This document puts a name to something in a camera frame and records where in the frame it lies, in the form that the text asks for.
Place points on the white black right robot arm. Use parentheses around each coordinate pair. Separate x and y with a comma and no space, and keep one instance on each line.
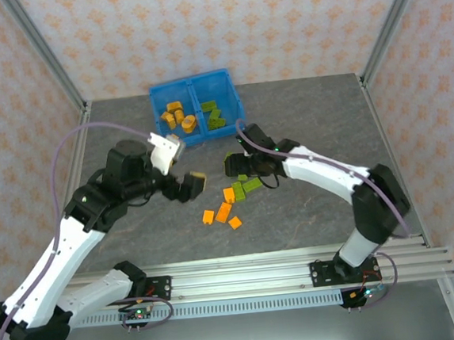
(323,173)

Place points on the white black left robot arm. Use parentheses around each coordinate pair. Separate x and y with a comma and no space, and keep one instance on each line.
(60,264)

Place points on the small circuit board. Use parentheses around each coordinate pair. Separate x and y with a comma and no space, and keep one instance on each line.
(361,295)
(138,315)

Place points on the grey metal base panel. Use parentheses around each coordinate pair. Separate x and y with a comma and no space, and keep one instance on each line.
(245,337)

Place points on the aluminium table side rail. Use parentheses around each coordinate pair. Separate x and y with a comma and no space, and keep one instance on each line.
(381,124)
(77,159)

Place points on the wide aluminium mounting rail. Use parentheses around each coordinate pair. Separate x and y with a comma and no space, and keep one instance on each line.
(240,276)

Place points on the aluminium frame post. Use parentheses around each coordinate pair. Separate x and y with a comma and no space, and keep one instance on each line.
(41,47)
(393,16)

